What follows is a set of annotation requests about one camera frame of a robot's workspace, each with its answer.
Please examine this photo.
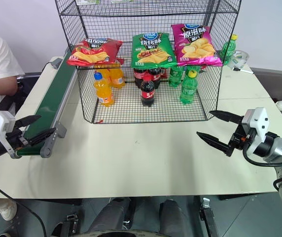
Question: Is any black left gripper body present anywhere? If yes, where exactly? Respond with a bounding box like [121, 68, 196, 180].
[6, 128, 31, 152]

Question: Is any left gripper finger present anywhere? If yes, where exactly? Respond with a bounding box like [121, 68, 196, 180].
[15, 115, 42, 129]
[27, 127, 57, 147]

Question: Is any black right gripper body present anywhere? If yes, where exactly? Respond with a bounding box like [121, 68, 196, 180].
[227, 123, 258, 156]

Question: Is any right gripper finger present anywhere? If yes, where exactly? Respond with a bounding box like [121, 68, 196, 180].
[209, 110, 244, 124]
[196, 131, 231, 157]

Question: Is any green conveyor belt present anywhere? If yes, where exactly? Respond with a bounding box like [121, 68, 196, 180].
[9, 56, 79, 159]

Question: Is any black chair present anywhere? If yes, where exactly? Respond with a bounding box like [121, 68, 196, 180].
[0, 73, 41, 117]

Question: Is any green soda bottle yellow cap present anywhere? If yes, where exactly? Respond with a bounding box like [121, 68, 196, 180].
[179, 66, 202, 105]
[220, 34, 239, 66]

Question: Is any clear plastic container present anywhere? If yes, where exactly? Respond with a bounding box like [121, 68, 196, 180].
[227, 50, 250, 70]

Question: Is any orange soda bottle blue cap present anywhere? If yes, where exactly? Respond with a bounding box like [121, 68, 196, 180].
[93, 72, 114, 108]

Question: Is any purple potato chips bag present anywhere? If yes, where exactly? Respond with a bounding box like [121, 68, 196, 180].
[171, 23, 224, 68]

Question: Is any cola bottle red cap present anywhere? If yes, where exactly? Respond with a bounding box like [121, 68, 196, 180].
[140, 75, 156, 108]

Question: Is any dark rounded shape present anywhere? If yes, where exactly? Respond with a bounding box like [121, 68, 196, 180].
[158, 198, 189, 235]
[90, 197, 132, 235]

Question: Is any red potato chips bag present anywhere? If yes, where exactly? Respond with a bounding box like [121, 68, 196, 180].
[66, 38, 124, 67]

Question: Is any green potato chips bag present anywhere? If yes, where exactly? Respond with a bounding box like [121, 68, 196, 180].
[130, 32, 178, 69]

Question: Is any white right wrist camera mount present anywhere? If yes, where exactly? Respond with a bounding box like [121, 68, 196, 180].
[241, 107, 270, 144]

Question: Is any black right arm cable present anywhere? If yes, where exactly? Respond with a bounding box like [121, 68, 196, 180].
[242, 145, 282, 196]

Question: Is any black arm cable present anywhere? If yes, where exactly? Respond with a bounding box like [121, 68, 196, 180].
[242, 145, 282, 196]
[0, 176, 48, 237]

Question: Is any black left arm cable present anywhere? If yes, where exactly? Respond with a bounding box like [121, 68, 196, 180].
[0, 176, 48, 237]

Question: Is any black table leg bracket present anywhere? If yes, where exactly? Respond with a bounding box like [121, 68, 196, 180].
[58, 213, 79, 237]
[199, 197, 221, 237]

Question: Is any black wire rack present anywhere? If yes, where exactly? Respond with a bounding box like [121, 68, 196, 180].
[54, 0, 243, 124]

